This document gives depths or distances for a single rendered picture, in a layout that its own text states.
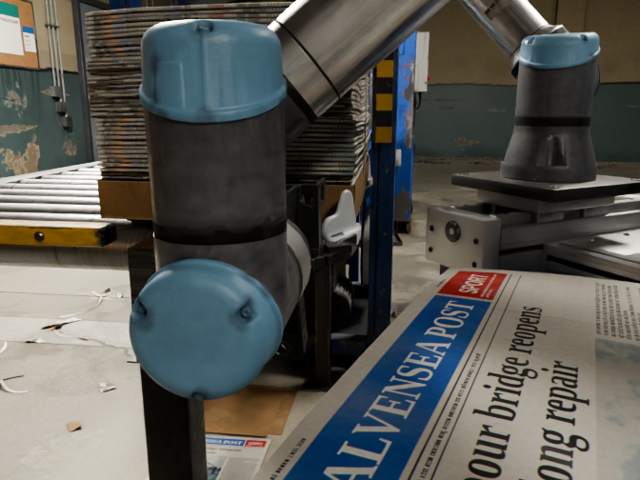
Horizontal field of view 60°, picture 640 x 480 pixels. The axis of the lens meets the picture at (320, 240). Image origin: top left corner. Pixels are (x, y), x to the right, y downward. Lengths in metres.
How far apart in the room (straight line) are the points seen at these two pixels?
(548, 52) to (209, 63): 0.73
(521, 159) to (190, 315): 0.75
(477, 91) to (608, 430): 9.20
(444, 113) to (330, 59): 8.92
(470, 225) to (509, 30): 0.41
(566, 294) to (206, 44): 0.23
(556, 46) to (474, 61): 8.45
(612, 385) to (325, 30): 0.28
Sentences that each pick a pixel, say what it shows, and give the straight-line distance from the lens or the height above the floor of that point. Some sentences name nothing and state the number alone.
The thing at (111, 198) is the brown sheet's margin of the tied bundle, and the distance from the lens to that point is 0.66.
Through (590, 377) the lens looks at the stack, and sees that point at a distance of 0.25.
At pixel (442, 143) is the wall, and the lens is 9.33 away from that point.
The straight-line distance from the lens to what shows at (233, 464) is 1.61.
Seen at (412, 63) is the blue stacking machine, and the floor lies 1.24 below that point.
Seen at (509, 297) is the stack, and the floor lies 0.83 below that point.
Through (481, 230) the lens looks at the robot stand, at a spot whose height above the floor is 0.76.
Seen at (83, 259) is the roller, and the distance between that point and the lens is 0.67.
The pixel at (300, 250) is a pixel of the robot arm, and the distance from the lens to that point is 0.39.
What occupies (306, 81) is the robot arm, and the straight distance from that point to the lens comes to 0.41.
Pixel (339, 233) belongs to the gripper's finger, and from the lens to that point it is 0.56.
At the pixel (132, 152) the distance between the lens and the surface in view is 0.64.
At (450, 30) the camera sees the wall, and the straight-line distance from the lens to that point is 9.40.
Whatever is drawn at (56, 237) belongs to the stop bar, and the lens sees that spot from 0.59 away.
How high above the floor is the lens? 0.93
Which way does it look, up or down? 13 degrees down
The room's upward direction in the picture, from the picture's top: straight up
